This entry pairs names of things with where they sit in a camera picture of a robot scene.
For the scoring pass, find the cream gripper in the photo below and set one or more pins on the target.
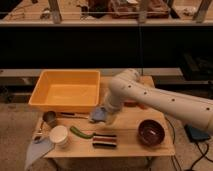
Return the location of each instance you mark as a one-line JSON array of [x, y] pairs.
[[109, 117]]

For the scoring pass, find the blue sponge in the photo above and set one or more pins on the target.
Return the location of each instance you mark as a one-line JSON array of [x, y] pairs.
[[99, 114]]

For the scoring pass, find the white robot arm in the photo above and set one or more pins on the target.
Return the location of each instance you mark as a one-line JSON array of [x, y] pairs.
[[195, 111]]

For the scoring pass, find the white paper cup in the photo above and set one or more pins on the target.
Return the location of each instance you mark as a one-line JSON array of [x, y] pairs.
[[59, 135]]

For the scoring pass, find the orange plate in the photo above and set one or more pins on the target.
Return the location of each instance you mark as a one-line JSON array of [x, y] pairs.
[[131, 103]]

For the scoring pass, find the striped cloth block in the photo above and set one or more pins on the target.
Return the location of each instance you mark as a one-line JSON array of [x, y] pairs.
[[100, 140]]

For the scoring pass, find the green pepper toy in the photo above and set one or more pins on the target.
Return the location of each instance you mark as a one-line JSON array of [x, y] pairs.
[[80, 134]]

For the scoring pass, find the dark purple bowl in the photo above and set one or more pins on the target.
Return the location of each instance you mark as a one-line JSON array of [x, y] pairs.
[[150, 133]]

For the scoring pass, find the yellow plastic bin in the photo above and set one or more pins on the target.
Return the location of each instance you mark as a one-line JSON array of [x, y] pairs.
[[75, 91]]

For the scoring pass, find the light blue cloth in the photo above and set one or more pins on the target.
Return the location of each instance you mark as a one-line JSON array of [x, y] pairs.
[[36, 151]]

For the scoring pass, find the black foot pedal box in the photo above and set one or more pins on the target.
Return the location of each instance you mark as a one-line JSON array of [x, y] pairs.
[[196, 135]]

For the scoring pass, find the black brush with handle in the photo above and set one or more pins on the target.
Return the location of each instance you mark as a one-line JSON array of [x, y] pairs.
[[73, 115]]

